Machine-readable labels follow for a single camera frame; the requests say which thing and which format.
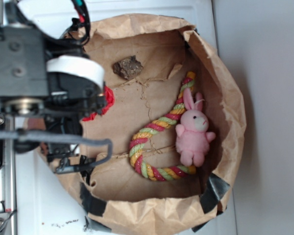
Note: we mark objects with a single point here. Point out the aluminium extrusion rail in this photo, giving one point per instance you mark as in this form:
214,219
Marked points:
8,205

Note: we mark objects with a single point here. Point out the dark brown rock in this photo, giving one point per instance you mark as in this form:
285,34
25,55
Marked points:
128,68

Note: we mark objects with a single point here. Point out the pink plush bunny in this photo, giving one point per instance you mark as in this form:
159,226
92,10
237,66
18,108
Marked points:
193,138

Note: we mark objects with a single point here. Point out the multicolour twisted rope toy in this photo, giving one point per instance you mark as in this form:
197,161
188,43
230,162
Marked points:
158,133

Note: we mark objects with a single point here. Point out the red paper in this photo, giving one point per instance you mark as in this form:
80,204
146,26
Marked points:
110,100

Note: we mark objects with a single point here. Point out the brown paper bag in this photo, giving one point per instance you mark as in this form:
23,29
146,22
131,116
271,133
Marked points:
115,197

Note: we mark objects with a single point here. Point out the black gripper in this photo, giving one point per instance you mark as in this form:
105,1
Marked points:
76,88

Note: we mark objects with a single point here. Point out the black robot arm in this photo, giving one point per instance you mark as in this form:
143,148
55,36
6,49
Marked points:
24,85

